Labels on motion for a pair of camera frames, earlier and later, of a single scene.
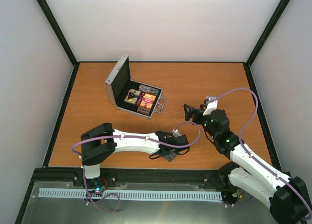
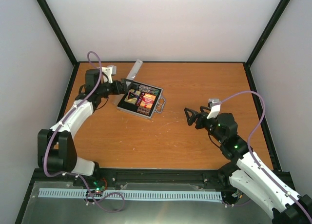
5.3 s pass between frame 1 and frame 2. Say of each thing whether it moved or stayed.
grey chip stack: stayed
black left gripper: moved
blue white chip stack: stayed
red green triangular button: stayed
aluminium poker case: moved
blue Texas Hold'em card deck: stayed
